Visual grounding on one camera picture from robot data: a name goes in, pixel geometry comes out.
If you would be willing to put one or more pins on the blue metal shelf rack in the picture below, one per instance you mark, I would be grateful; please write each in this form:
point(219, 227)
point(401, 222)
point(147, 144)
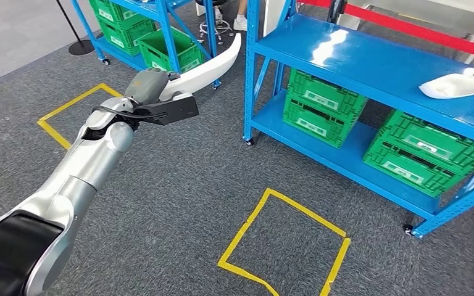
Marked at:
point(167, 36)
point(384, 69)

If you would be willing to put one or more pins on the person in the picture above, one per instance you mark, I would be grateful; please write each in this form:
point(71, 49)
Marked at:
point(240, 22)

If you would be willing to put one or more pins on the white plastic part with writing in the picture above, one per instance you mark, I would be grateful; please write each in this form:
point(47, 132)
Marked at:
point(453, 86)

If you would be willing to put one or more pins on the plain white plastic part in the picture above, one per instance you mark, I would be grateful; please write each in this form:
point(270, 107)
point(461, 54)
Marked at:
point(208, 69)

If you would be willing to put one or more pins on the black pole stand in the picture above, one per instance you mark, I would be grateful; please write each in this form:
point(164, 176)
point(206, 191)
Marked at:
point(81, 47)

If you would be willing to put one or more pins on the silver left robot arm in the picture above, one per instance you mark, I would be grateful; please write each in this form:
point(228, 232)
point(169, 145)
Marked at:
point(94, 159)

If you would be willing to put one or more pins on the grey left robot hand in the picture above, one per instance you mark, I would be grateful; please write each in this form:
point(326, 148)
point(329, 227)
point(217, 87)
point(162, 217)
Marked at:
point(147, 86)

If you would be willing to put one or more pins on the green plastic crate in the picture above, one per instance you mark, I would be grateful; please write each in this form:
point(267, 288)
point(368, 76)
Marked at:
point(110, 10)
point(323, 110)
point(425, 155)
point(122, 39)
point(184, 51)

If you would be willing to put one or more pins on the red barrier belt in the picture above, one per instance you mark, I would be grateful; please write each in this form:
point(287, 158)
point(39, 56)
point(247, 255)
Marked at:
point(425, 34)

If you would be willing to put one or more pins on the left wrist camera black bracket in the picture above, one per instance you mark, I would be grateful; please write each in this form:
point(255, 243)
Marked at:
point(175, 110)

